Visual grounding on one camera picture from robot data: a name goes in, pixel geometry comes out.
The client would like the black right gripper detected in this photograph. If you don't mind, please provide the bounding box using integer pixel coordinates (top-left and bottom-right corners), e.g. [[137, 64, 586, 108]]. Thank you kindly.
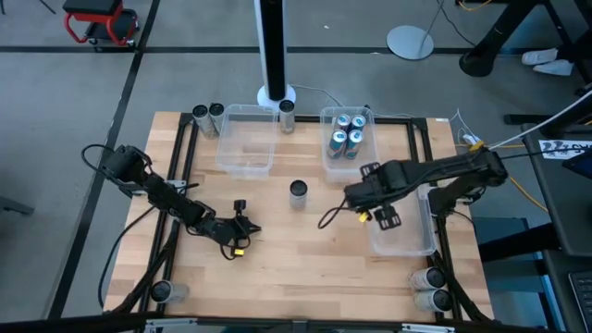
[[345, 161, 408, 231]]

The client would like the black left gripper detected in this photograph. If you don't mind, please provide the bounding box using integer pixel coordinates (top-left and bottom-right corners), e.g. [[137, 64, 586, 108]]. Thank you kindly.
[[196, 199, 263, 246]]

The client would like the clear plastic storage bin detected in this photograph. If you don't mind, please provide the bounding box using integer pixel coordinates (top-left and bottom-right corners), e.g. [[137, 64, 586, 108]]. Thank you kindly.
[[319, 105, 381, 184], [367, 182, 438, 258], [215, 104, 278, 179]]

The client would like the white Celsius Peach Vibe can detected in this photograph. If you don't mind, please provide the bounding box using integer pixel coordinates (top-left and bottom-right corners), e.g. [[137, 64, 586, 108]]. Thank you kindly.
[[150, 279, 190, 305], [289, 179, 309, 210], [410, 266, 449, 292]]

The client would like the black desk crossbar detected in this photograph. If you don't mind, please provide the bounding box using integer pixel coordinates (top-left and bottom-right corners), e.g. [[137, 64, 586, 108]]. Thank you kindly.
[[475, 223, 563, 264]]

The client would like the grey round floor stand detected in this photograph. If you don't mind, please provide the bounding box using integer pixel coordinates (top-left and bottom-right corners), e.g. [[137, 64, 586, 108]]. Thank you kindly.
[[386, 0, 448, 62]]

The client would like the black desk leg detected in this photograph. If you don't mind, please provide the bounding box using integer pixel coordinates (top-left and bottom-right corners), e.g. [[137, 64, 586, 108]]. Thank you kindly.
[[458, 0, 549, 79]]

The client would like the white handwritten paper note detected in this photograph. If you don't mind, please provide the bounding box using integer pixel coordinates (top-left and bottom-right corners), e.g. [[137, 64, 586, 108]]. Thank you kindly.
[[538, 138, 592, 161]]

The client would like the black side desk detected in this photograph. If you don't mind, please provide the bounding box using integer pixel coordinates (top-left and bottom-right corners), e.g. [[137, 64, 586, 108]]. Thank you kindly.
[[520, 120, 592, 333]]

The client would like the blue desk leg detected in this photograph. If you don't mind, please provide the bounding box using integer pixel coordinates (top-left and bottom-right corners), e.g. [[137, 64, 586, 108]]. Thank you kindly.
[[531, 252, 569, 333]]

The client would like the dark tablet screen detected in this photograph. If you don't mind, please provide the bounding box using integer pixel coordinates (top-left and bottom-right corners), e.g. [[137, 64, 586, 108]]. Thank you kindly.
[[561, 150, 592, 181]]

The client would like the person's foot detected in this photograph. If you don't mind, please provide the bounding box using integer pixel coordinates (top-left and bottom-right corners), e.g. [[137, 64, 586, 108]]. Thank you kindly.
[[531, 59, 574, 78], [521, 47, 560, 67]]

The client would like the black keyboard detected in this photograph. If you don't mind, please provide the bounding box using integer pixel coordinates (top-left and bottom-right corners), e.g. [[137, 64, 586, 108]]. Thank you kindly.
[[567, 270, 592, 333]]

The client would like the black floor stand foot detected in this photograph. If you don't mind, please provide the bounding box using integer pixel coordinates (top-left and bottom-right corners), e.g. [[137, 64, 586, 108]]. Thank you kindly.
[[0, 196, 36, 217]]

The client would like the red black rolling stool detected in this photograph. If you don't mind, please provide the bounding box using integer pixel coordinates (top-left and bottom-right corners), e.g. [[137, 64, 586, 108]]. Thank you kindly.
[[62, 0, 140, 47]]

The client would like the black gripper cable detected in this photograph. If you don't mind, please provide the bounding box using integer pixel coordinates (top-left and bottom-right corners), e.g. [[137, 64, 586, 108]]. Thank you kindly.
[[317, 197, 371, 231]]

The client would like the black aluminium table frame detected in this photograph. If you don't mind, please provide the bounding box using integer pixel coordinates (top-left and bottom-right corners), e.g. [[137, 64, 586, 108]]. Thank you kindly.
[[104, 110, 496, 325]]

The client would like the thin white cable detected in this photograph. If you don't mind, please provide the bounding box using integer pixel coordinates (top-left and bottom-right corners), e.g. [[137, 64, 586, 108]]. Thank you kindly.
[[290, 83, 417, 119]]

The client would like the yellow cable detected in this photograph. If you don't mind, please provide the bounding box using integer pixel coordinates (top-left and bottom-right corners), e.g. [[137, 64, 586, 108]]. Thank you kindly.
[[455, 141, 550, 214]]

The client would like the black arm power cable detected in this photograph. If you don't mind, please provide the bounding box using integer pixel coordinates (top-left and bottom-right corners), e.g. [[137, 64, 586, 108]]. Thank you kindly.
[[96, 205, 161, 310]]

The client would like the thick white cable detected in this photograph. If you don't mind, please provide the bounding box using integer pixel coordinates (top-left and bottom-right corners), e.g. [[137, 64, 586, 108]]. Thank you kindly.
[[489, 88, 592, 149]]

